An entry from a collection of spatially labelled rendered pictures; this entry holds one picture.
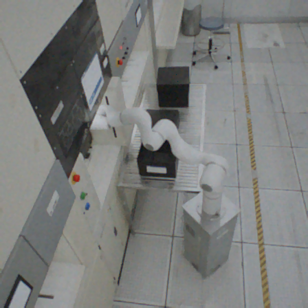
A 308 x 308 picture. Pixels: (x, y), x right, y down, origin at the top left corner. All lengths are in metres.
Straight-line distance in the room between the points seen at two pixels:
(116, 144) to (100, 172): 0.28
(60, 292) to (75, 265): 0.16
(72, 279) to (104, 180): 0.68
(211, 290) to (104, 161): 1.32
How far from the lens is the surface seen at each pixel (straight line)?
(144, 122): 1.67
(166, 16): 4.31
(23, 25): 1.18
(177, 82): 2.65
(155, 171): 2.16
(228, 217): 2.03
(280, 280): 2.75
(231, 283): 2.66
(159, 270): 2.67
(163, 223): 2.87
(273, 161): 3.43
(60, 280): 1.84
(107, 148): 2.32
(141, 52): 3.44
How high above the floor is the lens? 2.48
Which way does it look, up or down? 47 degrees down
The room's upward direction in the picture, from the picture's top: 7 degrees counter-clockwise
